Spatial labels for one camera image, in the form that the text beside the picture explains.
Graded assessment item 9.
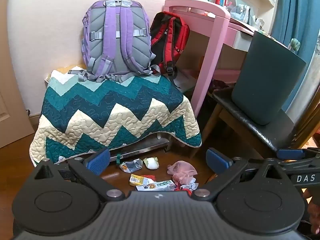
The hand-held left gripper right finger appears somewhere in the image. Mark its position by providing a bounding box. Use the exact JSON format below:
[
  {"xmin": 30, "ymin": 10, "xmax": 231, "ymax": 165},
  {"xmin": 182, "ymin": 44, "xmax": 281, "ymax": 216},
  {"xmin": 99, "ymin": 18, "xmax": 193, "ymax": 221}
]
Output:
[{"xmin": 191, "ymin": 148, "xmax": 284, "ymax": 202}]

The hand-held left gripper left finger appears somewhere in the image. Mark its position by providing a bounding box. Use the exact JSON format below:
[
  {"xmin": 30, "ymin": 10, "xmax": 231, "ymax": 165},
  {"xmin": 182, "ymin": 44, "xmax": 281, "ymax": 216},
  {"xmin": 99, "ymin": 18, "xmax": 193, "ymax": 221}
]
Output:
[{"xmin": 34, "ymin": 148, "xmax": 125, "ymax": 202}]

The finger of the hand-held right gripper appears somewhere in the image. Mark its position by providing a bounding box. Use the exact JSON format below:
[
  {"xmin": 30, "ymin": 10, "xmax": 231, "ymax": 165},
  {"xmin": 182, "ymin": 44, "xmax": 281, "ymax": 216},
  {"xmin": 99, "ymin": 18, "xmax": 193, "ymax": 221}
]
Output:
[{"xmin": 277, "ymin": 149, "xmax": 320, "ymax": 161}]

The yellow juice carton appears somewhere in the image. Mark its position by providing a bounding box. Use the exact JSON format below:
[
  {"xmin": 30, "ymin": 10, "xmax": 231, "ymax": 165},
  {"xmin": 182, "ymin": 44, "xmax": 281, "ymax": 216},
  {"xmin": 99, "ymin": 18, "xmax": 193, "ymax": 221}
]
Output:
[{"xmin": 129, "ymin": 174, "xmax": 155, "ymax": 187}]

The white green wrapper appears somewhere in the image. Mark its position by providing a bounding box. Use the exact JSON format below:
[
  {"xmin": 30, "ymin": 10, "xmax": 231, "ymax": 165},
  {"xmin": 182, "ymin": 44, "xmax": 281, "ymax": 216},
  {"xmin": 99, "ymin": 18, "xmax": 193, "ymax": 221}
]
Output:
[{"xmin": 143, "ymin": 156, "xmax": 160, "ymax": 169}]

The cookie snack wrapper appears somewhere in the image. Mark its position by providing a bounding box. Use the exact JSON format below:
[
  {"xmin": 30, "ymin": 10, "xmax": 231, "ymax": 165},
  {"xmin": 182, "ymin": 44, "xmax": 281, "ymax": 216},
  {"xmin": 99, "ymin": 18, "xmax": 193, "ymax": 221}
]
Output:
[{"xmin": 135, "ymin": 180, "xmax": 175, "ymax": 192}]

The person's right hand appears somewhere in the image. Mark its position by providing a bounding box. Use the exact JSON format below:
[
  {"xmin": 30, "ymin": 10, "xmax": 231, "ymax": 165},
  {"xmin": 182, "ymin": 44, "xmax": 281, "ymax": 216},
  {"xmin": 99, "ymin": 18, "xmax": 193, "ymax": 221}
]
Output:
[{"xmin": 301, "ymin": 187, "xmax": 320, "ymax": 235}]

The silver crumpled wrapper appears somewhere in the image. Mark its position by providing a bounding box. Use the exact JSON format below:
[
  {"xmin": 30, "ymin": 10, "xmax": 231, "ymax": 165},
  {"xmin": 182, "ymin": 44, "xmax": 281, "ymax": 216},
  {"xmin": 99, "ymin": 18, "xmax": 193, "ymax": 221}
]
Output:
[{"xmin": 119, "ymin": 158, "xmax": 143, "ymax": 173}]

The pink plastic bag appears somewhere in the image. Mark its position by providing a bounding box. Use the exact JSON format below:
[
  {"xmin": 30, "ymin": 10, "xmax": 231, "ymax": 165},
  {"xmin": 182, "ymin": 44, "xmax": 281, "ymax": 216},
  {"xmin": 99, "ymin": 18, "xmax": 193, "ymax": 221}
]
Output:
[{"xmin": 167, "ymin": 160, "xmax": 198, "ymax": 184}]

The white crumpled paper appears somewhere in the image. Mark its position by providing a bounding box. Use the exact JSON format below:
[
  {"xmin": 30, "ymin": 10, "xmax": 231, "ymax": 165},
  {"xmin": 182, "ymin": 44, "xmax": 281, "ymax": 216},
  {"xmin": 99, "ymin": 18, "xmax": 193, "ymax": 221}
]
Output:
[{"xmin": 179, "ymin": 177, "xmax": 199, "ymax": 190}]

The black seat wooden chair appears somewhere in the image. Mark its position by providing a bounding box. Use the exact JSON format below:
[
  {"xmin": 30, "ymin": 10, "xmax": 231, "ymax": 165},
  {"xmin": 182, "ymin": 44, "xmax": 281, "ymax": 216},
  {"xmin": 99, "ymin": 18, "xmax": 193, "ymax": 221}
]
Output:
[{"xmin": 202, "ymin": 80, "xmax": 320, "ymax": 159}]

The zigzag quilted blanket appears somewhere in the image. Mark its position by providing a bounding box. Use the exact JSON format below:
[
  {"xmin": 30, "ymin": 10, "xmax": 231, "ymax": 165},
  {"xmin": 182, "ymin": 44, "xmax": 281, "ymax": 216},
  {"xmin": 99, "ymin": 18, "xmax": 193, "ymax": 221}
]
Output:
[{"xmin": 29, "ymin": 66, "xmax": 202, "ymax": 167}]

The dark red cloth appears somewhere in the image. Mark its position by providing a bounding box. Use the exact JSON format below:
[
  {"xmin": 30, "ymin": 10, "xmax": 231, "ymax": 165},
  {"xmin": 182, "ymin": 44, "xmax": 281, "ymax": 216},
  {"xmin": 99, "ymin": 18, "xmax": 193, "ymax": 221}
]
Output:
[{"xmin": 210, "ymin": 79, "xmax": 234, "ymax": 90}]

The beige wooden door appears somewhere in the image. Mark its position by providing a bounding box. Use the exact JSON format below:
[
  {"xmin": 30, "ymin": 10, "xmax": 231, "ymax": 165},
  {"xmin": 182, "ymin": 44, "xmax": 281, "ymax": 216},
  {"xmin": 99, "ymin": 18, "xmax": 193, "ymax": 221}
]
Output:
[{"xmin": 0, "ymin": 0, "xmax": 35, "ymax": 148}]

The pink desk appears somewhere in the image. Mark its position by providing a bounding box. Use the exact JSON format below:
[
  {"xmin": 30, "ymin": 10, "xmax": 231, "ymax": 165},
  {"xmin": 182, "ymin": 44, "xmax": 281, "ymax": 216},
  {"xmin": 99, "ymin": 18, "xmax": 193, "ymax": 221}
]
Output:
[{"xmin": 164, "ymin": 0, "xmax": 255, "ymax": 117}]

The red black backpack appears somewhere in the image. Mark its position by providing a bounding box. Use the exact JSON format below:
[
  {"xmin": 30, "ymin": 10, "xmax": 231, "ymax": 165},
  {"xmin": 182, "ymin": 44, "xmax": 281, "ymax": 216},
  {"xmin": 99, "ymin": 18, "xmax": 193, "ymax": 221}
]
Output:
[{"xmin": 149, "ymin": 11, "xmax": 190, "ymax": 80}]

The purple grey backpack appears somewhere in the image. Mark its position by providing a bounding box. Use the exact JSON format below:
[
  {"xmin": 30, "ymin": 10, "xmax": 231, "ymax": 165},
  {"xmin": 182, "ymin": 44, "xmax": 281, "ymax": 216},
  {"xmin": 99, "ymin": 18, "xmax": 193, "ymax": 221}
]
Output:
[{"xmin": 81, "ymin": 0, "xmax": 160, "ymax": 83}]

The blue curtain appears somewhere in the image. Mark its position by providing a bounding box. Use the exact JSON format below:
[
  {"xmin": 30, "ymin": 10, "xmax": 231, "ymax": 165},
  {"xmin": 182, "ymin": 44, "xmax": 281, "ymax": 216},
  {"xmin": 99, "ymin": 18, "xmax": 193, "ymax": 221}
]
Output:
[{"xmin": 271, "ymin": 0, "xmax": 320, "ymax": 110}]

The metal bench frame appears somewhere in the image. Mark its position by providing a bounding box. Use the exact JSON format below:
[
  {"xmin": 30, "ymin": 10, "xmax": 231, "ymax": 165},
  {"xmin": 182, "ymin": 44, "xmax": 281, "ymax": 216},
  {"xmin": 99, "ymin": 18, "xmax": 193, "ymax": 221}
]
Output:
[{"xmin": 110, "ymin": 136, "xmax": 173, "ymax": 159}]

